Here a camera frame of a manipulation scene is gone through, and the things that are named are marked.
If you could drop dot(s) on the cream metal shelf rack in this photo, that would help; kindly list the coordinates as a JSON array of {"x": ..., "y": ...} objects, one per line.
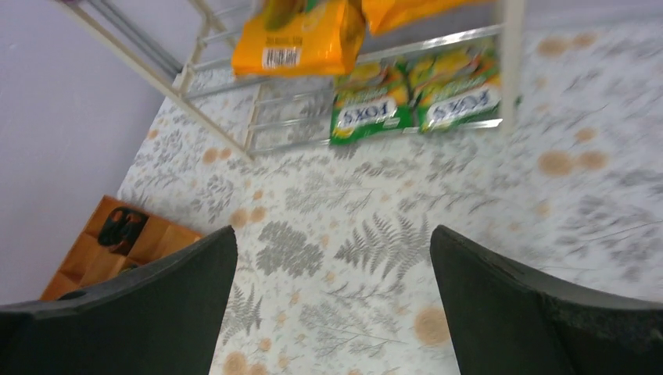
[{"x": 159, "y": 69}]

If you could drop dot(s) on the orange candy bag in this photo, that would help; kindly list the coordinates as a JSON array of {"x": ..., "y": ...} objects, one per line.
[
  {"x": 300, "y": 38},
  {"x": 383, "y": 16}
]

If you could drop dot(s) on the green candy bag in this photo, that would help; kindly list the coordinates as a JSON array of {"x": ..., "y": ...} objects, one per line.
[
  {"x": 457, "y": 87},
  {"x": 373, "y": 99}
]

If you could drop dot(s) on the wooden compartment tray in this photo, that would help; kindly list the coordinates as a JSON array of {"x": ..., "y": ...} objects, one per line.
[{"x": 116, "y": 238}]

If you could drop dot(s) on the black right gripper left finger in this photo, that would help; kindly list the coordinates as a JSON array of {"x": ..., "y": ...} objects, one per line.
[{"x": 160, "y": 318}]

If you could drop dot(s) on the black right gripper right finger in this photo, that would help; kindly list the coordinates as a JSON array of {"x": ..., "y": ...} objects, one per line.
[{"x": 505, "y": 317}]

